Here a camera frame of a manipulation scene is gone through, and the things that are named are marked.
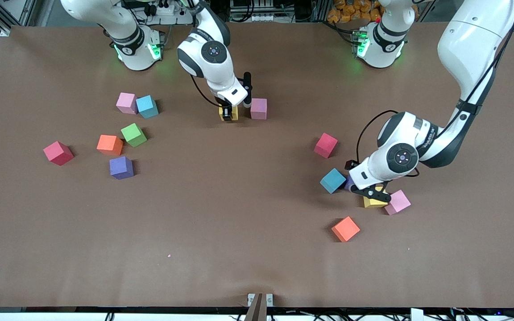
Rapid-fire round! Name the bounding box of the white power strip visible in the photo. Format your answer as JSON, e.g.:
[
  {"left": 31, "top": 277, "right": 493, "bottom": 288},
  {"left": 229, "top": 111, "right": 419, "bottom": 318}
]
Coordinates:
[{"left": 148, "top": 1, "right": 176, "bottom": 16}]

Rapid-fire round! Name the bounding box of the red foam cube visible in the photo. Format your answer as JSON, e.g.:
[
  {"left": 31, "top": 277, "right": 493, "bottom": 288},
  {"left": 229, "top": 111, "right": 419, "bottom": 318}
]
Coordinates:
[
  {"left": 314, "top": 133, "right": 338, "bottom": 159},
  {"left": 43, "top": 141, "right": 75, "bottom": 166}
]

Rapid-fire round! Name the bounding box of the orange foam cube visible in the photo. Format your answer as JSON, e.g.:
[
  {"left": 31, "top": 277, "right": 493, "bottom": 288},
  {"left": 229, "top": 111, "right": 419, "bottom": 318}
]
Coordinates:
[
  {"left": 96, "top": 135, "right": 124, "bottom": 156},
  {"left": 331, "top": 216, "right": 361, "bottom": 243}
]

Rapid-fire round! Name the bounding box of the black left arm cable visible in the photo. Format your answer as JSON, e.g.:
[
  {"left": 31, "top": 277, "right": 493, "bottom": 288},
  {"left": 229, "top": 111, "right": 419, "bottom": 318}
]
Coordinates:
[{"left": 356, "top": 0, "right": 514, "bottom": 178}]

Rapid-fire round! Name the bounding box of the brown table cover mat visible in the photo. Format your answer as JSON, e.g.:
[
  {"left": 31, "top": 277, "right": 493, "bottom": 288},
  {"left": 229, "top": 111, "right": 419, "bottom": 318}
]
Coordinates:
[{"left": 0, "top": 21, "right": 514, "bottom": 309}]

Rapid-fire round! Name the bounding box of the light pink foam cube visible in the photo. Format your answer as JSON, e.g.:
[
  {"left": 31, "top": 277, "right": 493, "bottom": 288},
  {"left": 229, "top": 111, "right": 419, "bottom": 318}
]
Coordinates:
[
  {"left": 251, "top": 99, "right": 267, "bottom": 120},
  {"left": 116, "top": 92, "right": 138, "bottom": 115},
  {"left": 384, "top": 189, "right": 412, "bottom": 216}
]

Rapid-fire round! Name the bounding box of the green foam cube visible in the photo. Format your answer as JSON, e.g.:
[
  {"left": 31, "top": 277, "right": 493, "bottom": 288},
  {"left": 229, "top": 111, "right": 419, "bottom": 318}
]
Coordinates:
[{"left": 120, "top": 123, "right": 148, "bottom": 148}]

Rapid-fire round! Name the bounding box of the grey equipment rack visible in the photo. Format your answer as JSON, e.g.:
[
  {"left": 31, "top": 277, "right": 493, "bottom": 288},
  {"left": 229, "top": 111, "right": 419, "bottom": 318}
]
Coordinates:
[{"left": 228, "top": 0, "right": 280, "bottom": 23}]

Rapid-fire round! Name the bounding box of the grey clamp bracket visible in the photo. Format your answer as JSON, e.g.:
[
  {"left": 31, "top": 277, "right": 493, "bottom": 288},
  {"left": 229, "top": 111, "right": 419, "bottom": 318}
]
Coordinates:
[{"left": 245, "top": 293, "right": 274, "bottom": 321}]

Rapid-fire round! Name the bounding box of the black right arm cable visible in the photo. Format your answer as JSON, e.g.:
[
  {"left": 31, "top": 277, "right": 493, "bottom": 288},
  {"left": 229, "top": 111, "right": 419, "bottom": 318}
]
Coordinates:
[{"left": 189, "top": 74, "right": 222, "bottom": 107}]

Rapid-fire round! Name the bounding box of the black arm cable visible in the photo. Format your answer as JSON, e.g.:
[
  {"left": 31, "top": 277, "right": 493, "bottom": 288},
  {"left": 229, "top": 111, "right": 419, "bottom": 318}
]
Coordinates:
[
  {"left": 189, "top": 74, "right": 222, "bottom": 107},
  {"left": 356, "top": 0, "right": 514, "bottom": 178}
]

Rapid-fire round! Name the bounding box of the cyan foam cube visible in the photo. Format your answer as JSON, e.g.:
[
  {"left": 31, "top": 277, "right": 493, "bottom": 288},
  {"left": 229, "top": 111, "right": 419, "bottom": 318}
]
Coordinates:
[
  {"left": 136, "top": 95, "right": 159, "bottom": 119},
  {"left": 319, "top": 168, "right": 347, "bottom": 194}
]

